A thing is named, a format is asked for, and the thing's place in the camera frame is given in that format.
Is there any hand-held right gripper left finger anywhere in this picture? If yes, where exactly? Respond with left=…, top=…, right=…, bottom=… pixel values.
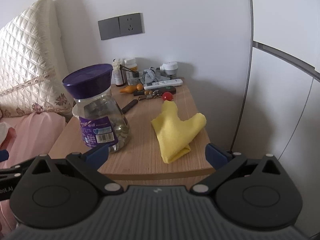
left=22, top=144, right=124, bottom=197

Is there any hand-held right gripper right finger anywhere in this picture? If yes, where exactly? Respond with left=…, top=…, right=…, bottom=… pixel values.
left=191, top=143, right=287, bottom=197

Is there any yellow plush toy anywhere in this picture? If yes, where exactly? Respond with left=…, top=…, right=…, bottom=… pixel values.
left=151, top=101, right=207, bottom=164

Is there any clear jar with purple lid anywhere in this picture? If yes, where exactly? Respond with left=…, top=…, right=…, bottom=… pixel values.
left=62, top=64, right=130, bottom=153

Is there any pile of silver coins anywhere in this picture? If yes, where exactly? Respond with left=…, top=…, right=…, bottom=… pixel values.
left=84, top=100, right=130, bottom=153

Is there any pink blanket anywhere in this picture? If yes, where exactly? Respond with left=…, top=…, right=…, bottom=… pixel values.
left=0, top=111, right=67, bottom=233

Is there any orange gourd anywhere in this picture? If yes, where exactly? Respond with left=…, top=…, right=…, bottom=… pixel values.
left=119, top=84, right=143, bottom=94

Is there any brown glass bottle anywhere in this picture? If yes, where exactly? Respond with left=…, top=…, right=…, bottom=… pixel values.
left=114, top=69, right=125, bottom=85

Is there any reed diffuser bottle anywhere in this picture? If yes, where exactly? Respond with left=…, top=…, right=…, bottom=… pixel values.
left=120, top=64, right=140, bottom=86

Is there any black remote control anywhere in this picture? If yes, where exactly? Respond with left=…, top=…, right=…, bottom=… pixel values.
left=133, top=86, right=177, bottom=96

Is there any white wardrobe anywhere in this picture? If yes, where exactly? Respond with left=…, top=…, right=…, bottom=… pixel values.
left=226, top=0, right=320, bottom=238

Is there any white remote control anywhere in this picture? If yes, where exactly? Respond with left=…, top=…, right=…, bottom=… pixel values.
left=143, top=79, right=183, bottom=90

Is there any grey cloth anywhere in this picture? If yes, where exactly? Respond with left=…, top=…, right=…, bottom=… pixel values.
left=140, top=67, right=162, bottom=83

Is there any white pill bottle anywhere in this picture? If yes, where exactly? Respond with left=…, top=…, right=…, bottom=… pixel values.
left=124, top=57, right=138, bottom=72

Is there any white plug-in device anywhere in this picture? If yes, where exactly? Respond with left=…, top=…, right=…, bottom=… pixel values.
left=156, top=61, right=178, bottom=76

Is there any cream quilted headboard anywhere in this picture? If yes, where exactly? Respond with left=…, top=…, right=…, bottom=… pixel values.
left=0, top=0, right=75, bottom=118

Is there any black handle tool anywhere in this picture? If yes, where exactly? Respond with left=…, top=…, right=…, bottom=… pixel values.
left=121, top=99, right=139, bottom=113

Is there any grey wall switch plate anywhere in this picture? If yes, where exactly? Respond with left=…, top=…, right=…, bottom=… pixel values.
left=98, top=16, right=121, bottom=41

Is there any grey wall socket plate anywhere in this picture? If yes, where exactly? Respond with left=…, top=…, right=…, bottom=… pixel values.
left=118, top=12, right=145, bottom=36

